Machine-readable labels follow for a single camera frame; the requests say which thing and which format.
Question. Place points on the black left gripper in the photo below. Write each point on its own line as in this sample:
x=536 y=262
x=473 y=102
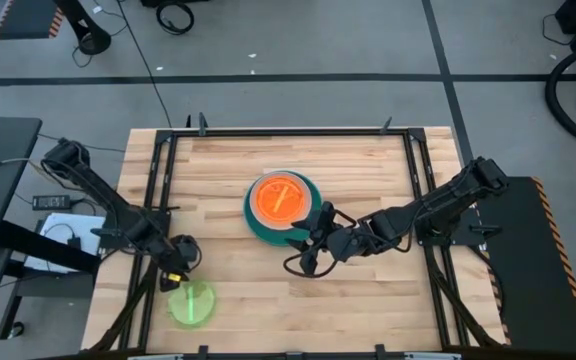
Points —
x=180 y=254

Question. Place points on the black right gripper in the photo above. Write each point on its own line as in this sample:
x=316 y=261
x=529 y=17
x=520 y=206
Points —
x=348 y=243

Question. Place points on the transparent orange plastic plate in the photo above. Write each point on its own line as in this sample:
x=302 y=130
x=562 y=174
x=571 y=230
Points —
x=273 y=192

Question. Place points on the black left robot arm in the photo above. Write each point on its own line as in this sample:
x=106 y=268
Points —
x=113 y=205

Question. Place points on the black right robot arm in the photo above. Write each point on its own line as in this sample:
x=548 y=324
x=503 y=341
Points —
x=438 y=205

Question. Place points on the dark green plastic plate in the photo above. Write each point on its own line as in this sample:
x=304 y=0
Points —
x=268 y=235

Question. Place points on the white sheet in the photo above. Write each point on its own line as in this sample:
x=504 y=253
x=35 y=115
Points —
x=63 y=227

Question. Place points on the black hazard-striped platform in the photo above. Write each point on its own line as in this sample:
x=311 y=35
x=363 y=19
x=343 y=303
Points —
x=533 y=260

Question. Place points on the black stand base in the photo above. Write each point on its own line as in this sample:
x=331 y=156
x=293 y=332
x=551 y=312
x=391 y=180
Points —
x=90 y=37

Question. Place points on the black hazard-striped floor mat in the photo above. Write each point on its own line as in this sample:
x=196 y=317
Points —
x=25 y=17

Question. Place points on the black aluminium table frame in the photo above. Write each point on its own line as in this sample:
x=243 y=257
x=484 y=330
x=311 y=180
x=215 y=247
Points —
x=168 y=175

